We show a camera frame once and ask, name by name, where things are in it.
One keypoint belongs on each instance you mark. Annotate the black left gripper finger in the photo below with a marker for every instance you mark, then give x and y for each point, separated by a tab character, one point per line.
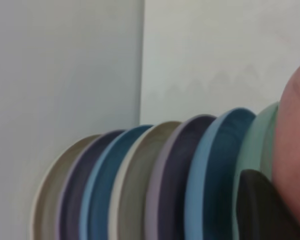
262	212

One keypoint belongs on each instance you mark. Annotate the pink round plate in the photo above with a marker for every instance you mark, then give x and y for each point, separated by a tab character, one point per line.
295	130

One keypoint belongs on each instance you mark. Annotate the blue round plate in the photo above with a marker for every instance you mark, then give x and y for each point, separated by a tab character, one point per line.
215	162
102	195

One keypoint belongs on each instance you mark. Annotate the green round plate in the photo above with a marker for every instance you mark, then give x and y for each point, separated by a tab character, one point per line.
255	140

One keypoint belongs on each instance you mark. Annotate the purple round plate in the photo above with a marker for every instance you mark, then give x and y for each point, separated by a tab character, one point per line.
175	175
72	200

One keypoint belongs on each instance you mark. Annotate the beige round plate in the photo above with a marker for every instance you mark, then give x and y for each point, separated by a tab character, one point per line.
135	187
46	200

